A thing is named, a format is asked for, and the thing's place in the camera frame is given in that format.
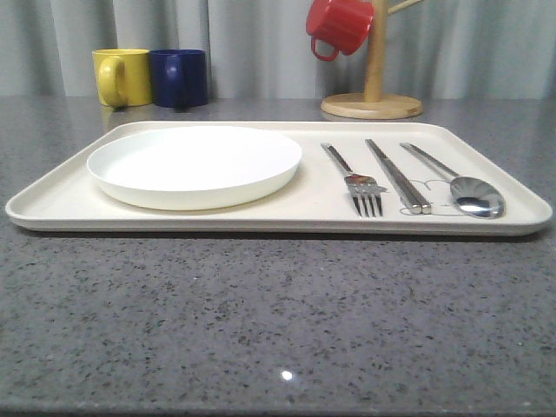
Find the yellow mug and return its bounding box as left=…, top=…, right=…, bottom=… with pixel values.
left=92, top=49, right=152, bottom=108

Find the cream rabbit serving tray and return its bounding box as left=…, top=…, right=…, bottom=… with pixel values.
left=6, top=121, right=553, bottom=236

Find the red mug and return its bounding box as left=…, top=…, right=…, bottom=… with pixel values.
left=306, top=0, right=374, bottom=62

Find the wooden mug tree stand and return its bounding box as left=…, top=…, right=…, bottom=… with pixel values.
left=321, top=1, right=423, bottom=120

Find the silver metal fork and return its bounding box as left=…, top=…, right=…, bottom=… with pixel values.
left=321, top=142, right=387, bottom=218

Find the grey curtain backdrop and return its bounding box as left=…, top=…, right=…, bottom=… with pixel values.
left=1, top=1, right=555, bottom=99

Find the dark blue mug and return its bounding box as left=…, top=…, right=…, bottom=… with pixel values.
left=148, top=49, right=209, bottom=108

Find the white round plate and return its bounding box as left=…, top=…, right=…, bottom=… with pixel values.
left=87, top=126, right=302, bottom=210

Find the silver metal spoon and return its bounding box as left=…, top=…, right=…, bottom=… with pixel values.
left=401, top=142, right=506, bottom=220

